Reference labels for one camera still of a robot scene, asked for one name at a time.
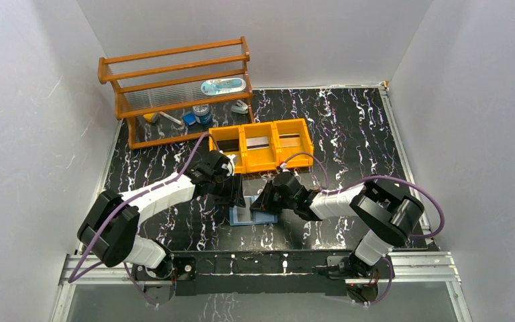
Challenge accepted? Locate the orange card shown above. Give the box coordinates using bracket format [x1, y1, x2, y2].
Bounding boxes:
[279, 134, 301, 148]

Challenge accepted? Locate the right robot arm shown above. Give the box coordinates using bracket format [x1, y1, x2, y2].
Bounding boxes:
[250, 172, 424, 268]

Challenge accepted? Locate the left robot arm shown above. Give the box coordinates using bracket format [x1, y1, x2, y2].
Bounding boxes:
[77, 150, 245, 276]

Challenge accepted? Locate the black card in bin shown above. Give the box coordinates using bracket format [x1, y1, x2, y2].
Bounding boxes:
[217, 139, 240, 152]

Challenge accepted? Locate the grey striped card in bin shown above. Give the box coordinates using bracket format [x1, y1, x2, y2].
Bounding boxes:
[246, 137, 270, 150]

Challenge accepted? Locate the left yellow plastic bin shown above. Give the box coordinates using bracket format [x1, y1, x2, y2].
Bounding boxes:
[209, 125, 247, 174]

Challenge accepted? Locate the right yellow plastic bin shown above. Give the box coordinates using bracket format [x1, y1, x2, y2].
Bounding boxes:
[274, 118, 314, 168]

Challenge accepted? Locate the small blue box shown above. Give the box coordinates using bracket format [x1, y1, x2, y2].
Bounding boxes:
[182, 112, 197, 126]

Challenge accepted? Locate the white blue round tin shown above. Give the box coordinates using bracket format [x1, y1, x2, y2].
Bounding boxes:
[192, 104, 213, 125]

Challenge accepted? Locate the white stapler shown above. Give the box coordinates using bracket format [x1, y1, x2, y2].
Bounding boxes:
[231, 100, 249, 115]

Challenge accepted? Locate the white red marker pen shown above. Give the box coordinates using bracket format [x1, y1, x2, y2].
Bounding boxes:
[159, 112, 183, 125]

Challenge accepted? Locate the yellow grey sponge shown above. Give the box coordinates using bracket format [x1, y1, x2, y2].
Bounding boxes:
[143, 113, 160, 123]

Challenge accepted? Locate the blue white oval package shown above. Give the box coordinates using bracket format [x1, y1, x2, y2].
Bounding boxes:
[201, 77, 247, 96]

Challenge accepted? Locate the wooden shelf rack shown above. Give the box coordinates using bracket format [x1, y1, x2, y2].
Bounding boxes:
[97, 36, 253, 150]

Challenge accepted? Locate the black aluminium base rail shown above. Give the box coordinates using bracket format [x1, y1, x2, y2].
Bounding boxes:
[60, 250, 463, 305]

